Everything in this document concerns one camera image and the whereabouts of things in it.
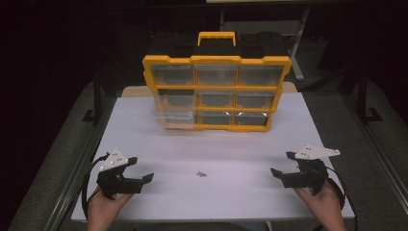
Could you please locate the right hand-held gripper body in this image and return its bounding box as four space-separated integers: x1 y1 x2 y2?
281 143 342 196

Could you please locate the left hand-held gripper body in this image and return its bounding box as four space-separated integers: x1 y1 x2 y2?
95 147 144 200

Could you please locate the clear plastic drawer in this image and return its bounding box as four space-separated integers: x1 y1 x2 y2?
152 90 197 130

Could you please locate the yellow and black organizer box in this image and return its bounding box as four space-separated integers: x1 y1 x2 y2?
141 31 293 133

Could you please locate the person's left hand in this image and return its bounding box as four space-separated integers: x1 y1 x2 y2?
87 187 135 223

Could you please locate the person's right hand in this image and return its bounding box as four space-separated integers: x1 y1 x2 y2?
293 180 344 225

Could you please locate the black metal stand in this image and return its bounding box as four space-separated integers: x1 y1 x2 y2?
356 66 384 125
82 71 104 126

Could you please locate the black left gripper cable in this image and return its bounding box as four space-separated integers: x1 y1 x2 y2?
81 152 111 220

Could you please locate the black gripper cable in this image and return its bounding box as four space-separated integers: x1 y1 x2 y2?
81 152 111 220
326 166 359 231

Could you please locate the metal frame rail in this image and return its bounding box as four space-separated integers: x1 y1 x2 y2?
339 92 408 206
51 95 117 231

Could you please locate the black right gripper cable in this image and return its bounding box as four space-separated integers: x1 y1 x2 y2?
326 166 359 231

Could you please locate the white frame table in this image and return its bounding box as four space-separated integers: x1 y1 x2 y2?
219 8 312 82

